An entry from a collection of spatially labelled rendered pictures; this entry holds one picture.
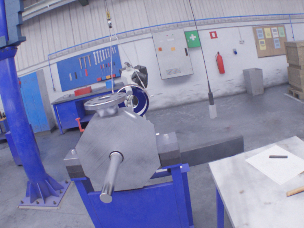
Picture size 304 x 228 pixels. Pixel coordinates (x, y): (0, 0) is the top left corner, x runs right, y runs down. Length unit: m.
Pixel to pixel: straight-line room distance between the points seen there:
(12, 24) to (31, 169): 1.94
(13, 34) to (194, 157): 2.54
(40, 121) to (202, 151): 5.73
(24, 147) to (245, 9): 6.32
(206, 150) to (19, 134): 2.31
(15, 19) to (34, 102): 4.19
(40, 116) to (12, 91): 3.96
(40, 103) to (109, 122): 5.64
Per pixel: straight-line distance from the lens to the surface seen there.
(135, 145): 1.50
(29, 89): 7.14
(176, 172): 1.62
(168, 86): 6.75
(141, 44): 6.66
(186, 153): 1.97
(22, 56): 7.85
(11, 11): 3.35
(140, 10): 6.78
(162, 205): 1.75
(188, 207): 2.26
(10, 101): 3.26
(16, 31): 3.25
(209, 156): 2.01
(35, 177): 3.50
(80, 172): 1.66
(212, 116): 2.44
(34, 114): 7.22
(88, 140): 1.54
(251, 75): 6.56
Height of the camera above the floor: 1.67
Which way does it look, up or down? 13 degrees down
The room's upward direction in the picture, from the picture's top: 12 degrees counter-clockwise
